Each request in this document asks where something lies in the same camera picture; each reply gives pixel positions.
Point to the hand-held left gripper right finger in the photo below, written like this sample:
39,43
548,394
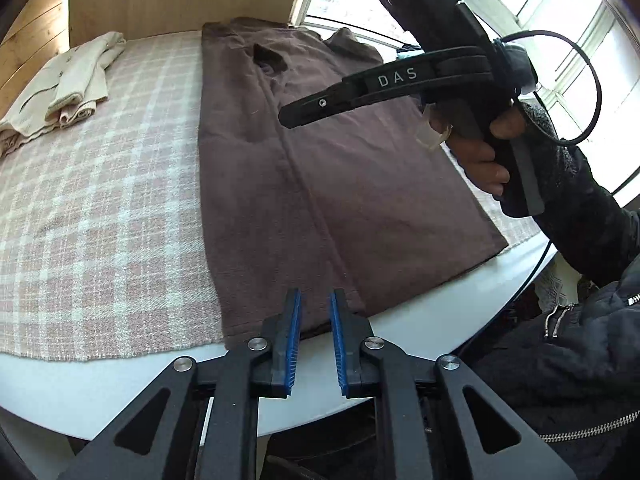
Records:
338,345

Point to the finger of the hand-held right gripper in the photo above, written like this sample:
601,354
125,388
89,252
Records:
380,87

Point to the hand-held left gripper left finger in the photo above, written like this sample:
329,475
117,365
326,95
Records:
294,345

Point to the brown sweater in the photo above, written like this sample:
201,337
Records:
350,185

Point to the person's right forearm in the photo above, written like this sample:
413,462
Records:
580,210

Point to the person's right hand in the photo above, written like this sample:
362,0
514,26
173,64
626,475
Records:
480,160

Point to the white lace cloth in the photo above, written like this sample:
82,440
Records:
552,285

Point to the pink plaid tablecloth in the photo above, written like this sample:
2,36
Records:
110,210

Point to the folded cream cardigan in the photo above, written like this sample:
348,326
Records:
75,75

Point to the knotty pine wooden panel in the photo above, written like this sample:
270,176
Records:
35,35

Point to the white window frame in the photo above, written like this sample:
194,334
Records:
550,5

